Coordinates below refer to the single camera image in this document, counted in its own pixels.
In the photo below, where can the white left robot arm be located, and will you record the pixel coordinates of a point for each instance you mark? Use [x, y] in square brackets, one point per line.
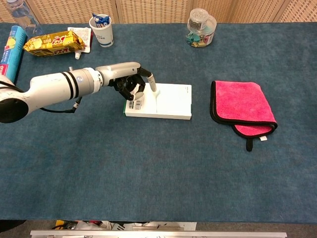
[49, 86]

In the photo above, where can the wicker folding screen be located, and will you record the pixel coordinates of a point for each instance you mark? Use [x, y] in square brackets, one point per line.
[153, 10]

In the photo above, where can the white spouted pouch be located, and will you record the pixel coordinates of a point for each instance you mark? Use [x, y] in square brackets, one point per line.
[83, 33]

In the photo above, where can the clear jar of binder clips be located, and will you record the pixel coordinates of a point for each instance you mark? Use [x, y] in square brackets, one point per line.
[200, 39]

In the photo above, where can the blue rolled tube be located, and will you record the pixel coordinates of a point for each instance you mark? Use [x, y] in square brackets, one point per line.
[13, 49]

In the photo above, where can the aluminium profile rail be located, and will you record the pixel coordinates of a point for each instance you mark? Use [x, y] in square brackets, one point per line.
[158, 234]

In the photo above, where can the pink cloth black trim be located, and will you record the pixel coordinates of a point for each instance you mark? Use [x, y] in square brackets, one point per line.
[240, 101]

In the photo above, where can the clear plastic water bottle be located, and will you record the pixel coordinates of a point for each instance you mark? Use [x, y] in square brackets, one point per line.
[22, 15]

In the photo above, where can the yellow snack bag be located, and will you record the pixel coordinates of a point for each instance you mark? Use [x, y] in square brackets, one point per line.
[49, 43]

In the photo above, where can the white plastic bag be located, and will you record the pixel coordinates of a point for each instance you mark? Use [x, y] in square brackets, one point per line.
[86, 225]

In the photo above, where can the small clear jar of pins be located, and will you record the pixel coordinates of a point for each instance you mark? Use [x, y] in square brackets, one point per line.
[198, 15]

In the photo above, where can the blue felt table mat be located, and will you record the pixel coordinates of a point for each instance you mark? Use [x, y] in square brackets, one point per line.
[148, 161]

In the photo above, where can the white paper cup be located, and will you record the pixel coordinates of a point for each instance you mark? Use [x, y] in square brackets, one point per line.
[105, 34]

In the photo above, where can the white box green edge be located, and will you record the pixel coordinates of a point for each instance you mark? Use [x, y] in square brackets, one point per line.
[173, 104]

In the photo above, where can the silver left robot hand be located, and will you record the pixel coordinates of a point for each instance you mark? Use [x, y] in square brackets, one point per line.
[119, 72]

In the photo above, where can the blue snack packet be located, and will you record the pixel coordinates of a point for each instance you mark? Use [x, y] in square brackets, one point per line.
[100, 21]

